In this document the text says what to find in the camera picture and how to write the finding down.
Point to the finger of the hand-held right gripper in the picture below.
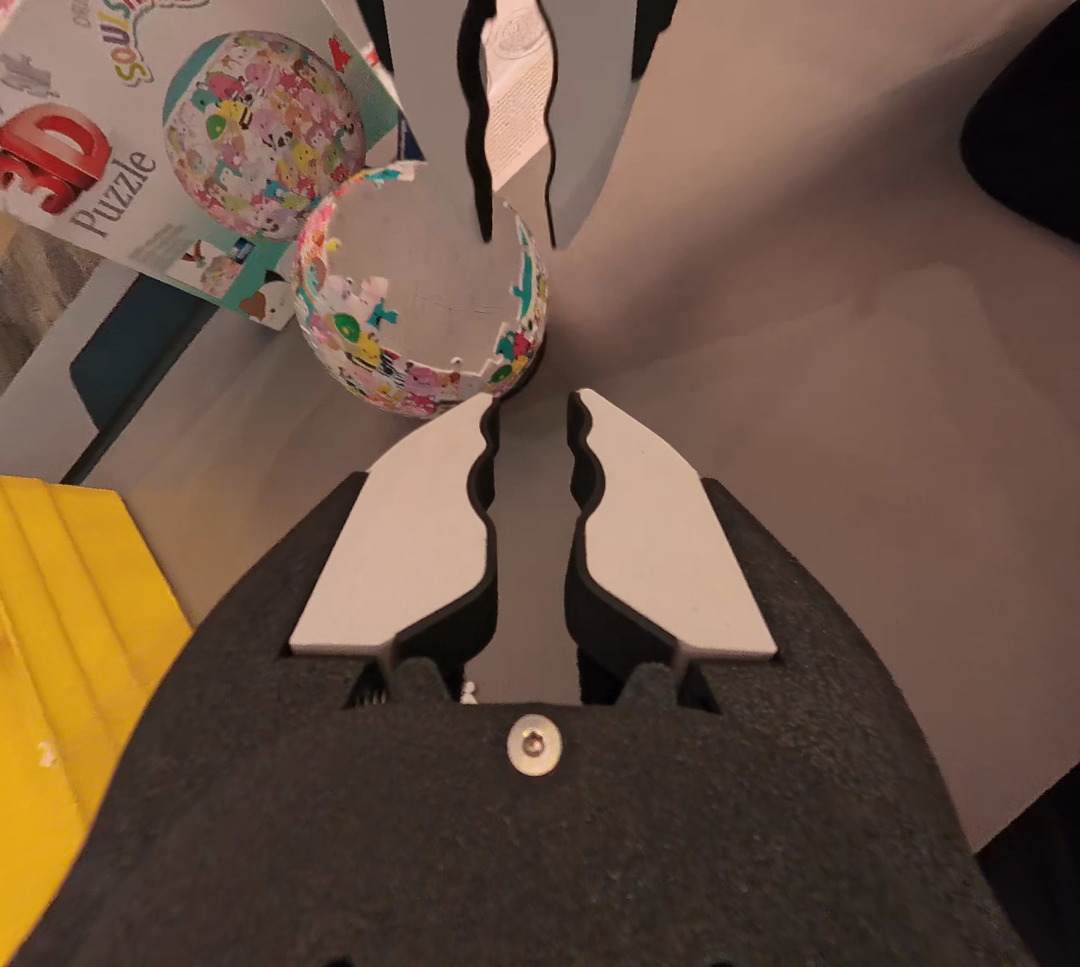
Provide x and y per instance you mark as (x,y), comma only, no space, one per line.
(599,13)
(422,13)

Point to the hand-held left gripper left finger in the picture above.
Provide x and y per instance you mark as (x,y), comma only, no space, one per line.
(405,562)

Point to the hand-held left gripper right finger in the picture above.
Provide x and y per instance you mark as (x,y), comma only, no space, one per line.
(666,562)

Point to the colourful puzzle ball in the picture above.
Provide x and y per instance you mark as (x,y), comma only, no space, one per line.
(422,267)

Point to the black ball stand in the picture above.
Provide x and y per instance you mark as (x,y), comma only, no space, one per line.
(533,369)

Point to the puzzle box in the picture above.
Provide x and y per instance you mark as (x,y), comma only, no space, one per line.
(126,140)

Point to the yellow plastic bin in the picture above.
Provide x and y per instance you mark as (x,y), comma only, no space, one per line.
(76,646)

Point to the dark teal panel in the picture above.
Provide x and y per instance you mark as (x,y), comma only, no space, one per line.
(126,359)

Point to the black wrist rest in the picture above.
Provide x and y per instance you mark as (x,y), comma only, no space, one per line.
(1029,132)

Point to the person's dark blue clothing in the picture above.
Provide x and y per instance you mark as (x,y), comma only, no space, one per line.
(1038,883)

